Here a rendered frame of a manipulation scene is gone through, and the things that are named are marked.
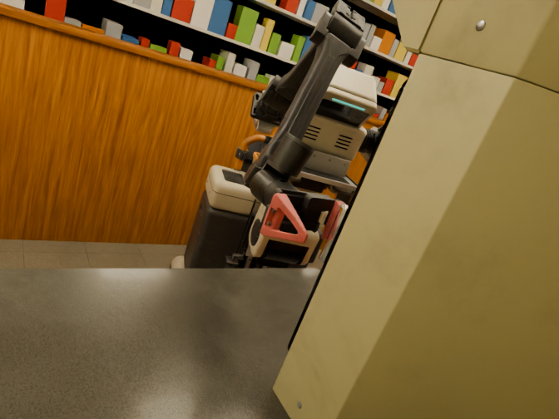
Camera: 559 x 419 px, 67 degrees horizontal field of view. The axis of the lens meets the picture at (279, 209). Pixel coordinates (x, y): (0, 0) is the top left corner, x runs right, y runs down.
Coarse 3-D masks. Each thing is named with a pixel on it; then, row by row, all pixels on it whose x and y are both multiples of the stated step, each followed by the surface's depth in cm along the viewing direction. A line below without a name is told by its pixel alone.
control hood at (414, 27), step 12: (396, 0) 46; (408, 0) 45; (420, 0) 44; (432, 0) 43; (396, 12) 47; (408, 12) 45; (420, 12) 44; (432, 12) 42; (408, 24) 45; (420, 24) 44; (432, 24) 43; (408, 36) 45; (420, 36) 43; (408, 48) 45; (420, 48) 44
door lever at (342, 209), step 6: (342, 204) 58; (342, 210) 57; (336, 216) 58; (342, 216) 57; (336, 222) 58; (336, 228) 58; (330, 234) 58; (330, 240) 58; (324, 246) 59; (330, 246) 58; (324, 252) 59; (324, 258) 59
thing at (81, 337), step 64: (0, 320) 54; (64, 320) 58; (128, 320) 62; (192, 320) 67; (256, 320) 72; (0, 384) 46; (64, 384) 49; (128, 384) 52; (192, 384) 55; (256, 384) 59
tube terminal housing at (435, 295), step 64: (448, 0) 41; (512, 0) 36; (448, 64) 40; (512, 64) 35; (448, 128) 40; (512, 128) 36; (384, 192) 46; (448, 192) 39; (512, 192) 38; (384, 256) 45; (448, 256) 41; (512, 256) 39; (320, 320) 52; (384, 320) 44; (448, 320) 42; (512, 320) 41; (320, 384) 51; (384, 384) 46; (448, 384) 44; (512, 384) 43
